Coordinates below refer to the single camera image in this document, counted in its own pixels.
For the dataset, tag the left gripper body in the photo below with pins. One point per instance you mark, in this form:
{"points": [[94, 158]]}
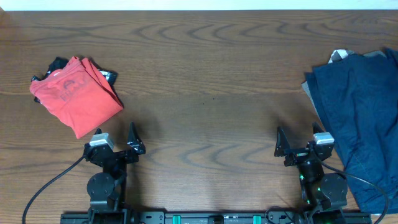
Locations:
{"points": [[117, 154]]}

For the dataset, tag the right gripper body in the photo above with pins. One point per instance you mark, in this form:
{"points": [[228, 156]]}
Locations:
{"points": [[298, 155]]}

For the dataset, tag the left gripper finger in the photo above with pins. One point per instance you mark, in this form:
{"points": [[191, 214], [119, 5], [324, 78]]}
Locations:
{"points": [[98, 131], [134, 140]]}

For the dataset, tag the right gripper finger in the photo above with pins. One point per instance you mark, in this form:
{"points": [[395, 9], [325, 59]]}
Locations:
{"points": [[282, 144], [316, 128]]}

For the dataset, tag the navy blue shorts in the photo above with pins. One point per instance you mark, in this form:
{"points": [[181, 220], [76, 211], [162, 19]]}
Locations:
{"points": [[356, 99]]}

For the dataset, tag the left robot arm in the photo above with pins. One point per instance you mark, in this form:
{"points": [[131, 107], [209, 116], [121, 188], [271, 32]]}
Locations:
{"points": [[107, 188]]}

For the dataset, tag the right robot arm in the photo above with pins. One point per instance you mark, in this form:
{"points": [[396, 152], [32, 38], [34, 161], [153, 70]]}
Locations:
{"points": [[323, 193]]}

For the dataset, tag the red folded t-shirt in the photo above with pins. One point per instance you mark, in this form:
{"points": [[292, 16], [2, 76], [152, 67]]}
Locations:
{"points": [[84, 119]]}

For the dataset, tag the black garment under red shirt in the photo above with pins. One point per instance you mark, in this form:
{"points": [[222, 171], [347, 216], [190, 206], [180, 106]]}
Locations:
{"points": [[57, 63]]}

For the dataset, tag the grey garment in pile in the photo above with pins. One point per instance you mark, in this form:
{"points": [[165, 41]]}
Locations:
{"points": [[337, 55]]}

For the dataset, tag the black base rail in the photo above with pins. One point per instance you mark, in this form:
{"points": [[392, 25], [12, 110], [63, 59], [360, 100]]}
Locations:
{"points": [[271, 216]]}

